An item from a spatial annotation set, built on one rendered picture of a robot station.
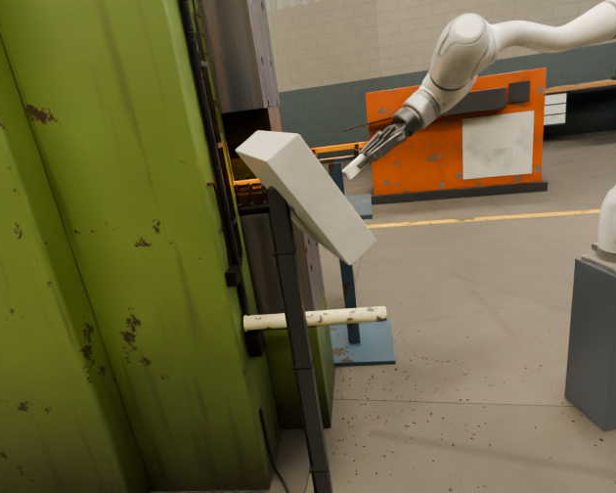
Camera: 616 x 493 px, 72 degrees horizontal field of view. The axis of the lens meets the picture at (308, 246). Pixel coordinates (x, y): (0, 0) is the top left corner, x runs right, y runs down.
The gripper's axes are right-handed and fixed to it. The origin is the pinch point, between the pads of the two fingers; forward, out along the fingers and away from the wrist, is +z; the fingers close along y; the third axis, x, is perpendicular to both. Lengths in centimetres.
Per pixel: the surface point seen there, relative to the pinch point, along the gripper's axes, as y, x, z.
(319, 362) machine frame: 30, -61, 46
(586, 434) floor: -16, -129, -9
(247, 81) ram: 32.3, 31.4, 2.7
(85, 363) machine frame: 23, 1, 94
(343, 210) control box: -27.1, 4.9, 15.3
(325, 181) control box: -27.1, 12.1, 14.8
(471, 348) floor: 47, -130, -10
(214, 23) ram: 35, 49, 0
